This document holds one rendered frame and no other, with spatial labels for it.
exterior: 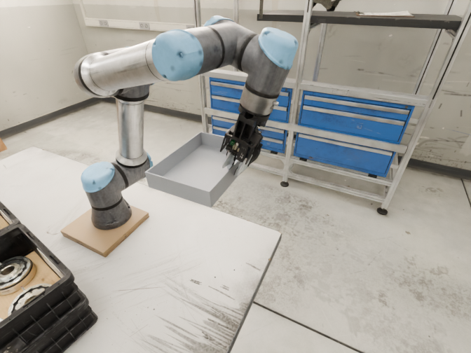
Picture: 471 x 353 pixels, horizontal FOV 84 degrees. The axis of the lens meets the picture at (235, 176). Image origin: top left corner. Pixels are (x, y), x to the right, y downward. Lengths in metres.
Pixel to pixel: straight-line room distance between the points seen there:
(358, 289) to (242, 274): 1.07
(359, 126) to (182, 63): 1.77
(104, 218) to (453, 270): 2.09
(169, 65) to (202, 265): 0.70
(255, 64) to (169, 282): 0.72
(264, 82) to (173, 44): 0.18
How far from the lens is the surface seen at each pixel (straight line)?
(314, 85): 2.04
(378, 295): 1.92
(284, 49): 0.52
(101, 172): 1.05
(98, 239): 1.13
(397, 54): 2.85
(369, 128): 2.11
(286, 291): 1.76
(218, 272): 0.96
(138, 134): 0.99
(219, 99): 2.36
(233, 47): 0.55
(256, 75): 0.54
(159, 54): 0.48
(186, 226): 1.11
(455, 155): 3.21
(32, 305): 0.78
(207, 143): 0.91
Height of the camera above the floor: 1.49
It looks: 36 degrees down
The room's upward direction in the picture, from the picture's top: straight up
